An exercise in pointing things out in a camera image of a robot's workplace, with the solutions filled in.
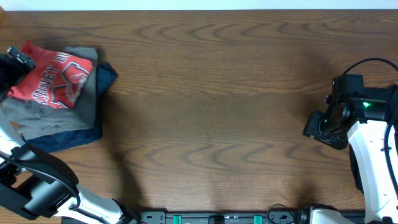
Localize red orange t-shirt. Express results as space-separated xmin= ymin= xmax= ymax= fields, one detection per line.
xmin=9 ymin=40 xmax=94 ymax=109

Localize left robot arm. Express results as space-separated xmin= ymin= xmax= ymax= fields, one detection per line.
xmin=1 ymin=44 xmax=141 ymax=223

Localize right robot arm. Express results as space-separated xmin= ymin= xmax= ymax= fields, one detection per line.
xmin=303 ymin=86 xmax=397 ymax=223

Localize black garment with logo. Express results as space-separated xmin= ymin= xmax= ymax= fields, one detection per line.
xmin=349 ymin=145 xmax=364 ymax=194

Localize folded grey shorts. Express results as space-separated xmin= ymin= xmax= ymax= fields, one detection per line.
xmin=0 ymin=46 xmax=99 ymax=141

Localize folded navy garment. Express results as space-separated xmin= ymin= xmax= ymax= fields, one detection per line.
xmin=24 ymin=63 xmax=119 ymax=153

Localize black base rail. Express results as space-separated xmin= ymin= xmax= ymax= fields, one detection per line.
xmin=115 ymin=204 xmax=310 ymax=224

